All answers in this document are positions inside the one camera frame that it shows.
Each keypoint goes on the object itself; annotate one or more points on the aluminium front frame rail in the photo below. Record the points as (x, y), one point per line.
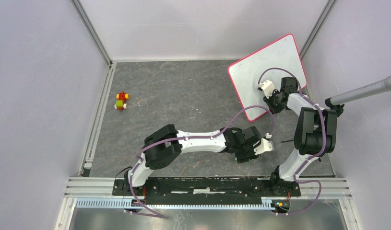
(102, 187)

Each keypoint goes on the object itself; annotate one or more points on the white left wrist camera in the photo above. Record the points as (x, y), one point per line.
(264, 145)

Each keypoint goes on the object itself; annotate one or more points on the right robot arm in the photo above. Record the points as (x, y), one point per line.
(315, 133)

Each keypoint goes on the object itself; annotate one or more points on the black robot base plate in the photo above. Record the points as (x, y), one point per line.
(203, 190)

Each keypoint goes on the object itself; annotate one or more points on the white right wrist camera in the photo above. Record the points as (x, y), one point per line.
(267, 87)

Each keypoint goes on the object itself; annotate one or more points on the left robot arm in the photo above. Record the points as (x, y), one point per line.
(165, 145)

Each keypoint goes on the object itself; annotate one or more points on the pink framed whiteboard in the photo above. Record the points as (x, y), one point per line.
(263, 65)

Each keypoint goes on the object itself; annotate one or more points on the white slotted cable duct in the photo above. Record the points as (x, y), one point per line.
(129, 204)

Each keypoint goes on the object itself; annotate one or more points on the black microphone tripod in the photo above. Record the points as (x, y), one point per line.
(339, 109)

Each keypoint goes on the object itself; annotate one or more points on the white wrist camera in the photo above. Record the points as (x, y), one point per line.
(264, 145)
(267, 87)

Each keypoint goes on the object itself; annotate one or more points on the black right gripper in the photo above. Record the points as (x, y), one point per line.
(267, 101)

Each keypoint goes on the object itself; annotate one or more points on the colourful toy block car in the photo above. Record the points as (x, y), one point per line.
(120, 103)

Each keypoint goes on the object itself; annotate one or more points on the grey microphone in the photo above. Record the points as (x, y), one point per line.
(359, 93)

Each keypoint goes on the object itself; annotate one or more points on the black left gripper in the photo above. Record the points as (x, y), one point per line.
(250, 156)

